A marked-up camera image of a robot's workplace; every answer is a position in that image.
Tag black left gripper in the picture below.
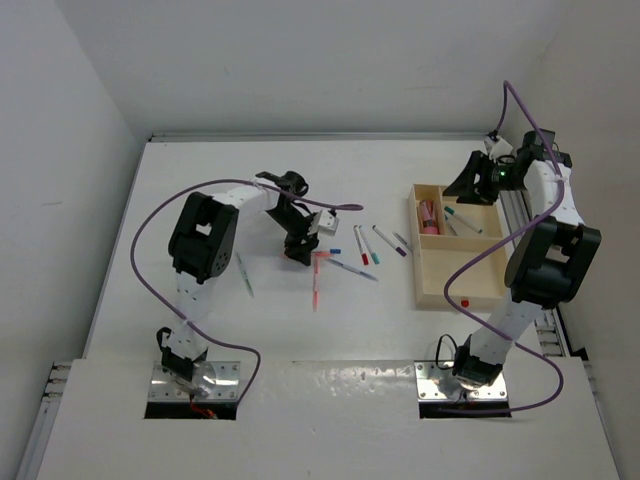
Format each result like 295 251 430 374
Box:
266 205 317 265

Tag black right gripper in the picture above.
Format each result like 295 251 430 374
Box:
444 151 527 206

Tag orange highlighter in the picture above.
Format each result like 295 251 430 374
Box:
312 255 320 313

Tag clear blue ballpoint pen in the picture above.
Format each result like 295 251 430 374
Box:
325 257 379 282

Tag pink eraser roll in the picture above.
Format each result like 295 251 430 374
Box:
417 200 441 235

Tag red capped white marker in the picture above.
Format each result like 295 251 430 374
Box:
353 225 369 266

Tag light blue capped marker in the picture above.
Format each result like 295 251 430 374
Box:
444 214 458 236

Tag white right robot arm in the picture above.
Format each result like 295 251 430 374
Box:
444 130 601 386

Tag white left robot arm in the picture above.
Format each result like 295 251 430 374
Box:
157 170 363 384

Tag beige compartment tray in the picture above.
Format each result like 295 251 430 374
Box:
408 184 508 312

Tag clear green pen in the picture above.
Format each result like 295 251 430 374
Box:
234 252 255 298

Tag teal capped white marker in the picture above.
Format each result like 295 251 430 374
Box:
360 228 380 265

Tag purple capped white marker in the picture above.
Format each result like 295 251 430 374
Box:
372 225 407 257

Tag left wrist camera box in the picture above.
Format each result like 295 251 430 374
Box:
308 209 339 237

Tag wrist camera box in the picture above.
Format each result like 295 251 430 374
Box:
308 209 339 237
484 134 513 160

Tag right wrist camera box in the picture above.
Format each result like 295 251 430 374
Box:
484 134 513 160

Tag aluminium rail back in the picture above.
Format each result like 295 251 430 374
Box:
147 132 486 143

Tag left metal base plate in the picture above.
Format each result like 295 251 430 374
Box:
147 361 240 403

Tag metal base plate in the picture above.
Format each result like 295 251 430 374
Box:
147 361 240 403
414 361 508 404

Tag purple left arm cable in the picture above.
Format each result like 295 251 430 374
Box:
130 179 365 406

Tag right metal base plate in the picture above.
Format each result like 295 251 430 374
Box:
414 361 508 404

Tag aluminium rail left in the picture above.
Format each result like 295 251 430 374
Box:
16 361 72 480

